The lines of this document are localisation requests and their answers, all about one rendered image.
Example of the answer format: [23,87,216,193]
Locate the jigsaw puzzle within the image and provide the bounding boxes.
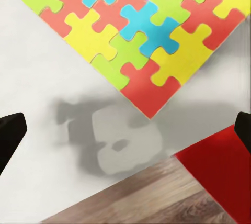
[21,0,251,120]

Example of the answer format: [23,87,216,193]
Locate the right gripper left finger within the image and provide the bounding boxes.
[0,112,27,174]

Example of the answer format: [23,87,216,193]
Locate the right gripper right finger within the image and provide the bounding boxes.
[234,111,251,154]

